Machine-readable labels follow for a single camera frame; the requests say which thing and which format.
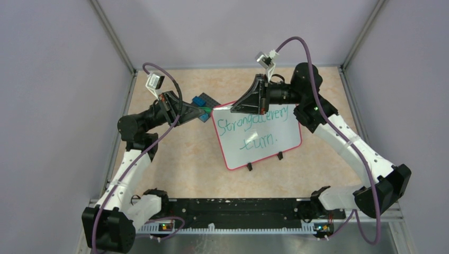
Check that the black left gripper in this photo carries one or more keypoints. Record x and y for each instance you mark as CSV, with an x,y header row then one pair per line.
x,y
172,105

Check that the pink framed whiteboard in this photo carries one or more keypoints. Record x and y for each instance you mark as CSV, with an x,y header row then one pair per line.
x,y
245,138

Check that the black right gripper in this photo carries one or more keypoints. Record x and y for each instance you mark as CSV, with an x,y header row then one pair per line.
x,y
256,100

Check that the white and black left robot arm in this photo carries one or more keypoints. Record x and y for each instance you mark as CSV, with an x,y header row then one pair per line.
x,y
112,223

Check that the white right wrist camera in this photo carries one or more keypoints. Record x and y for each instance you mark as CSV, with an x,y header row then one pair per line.
x,y
267,61

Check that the aluminium frame rail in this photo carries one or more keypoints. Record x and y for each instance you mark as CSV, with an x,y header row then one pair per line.
x,y
391,214

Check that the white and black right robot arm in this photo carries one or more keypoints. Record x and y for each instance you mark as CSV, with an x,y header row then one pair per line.
x,y
383,183

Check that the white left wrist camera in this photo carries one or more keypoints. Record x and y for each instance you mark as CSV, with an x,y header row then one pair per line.
x,y
154,83

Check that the light blue toy brick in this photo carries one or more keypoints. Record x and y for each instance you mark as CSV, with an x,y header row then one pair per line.
x,y
204,117

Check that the green whiteboard marker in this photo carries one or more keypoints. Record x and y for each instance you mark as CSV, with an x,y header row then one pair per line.
x,y
222,108

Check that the green marker cap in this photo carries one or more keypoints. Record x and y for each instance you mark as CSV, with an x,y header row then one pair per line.
x,y
206,109

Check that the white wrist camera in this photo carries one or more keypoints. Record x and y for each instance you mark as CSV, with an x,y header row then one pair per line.
x,y
267,61
154,83

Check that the white slotted cable duct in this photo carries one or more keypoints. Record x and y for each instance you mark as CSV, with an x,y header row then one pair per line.
x,y
153,228

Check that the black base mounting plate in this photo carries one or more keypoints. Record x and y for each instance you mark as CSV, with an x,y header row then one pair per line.
x,y
247,213

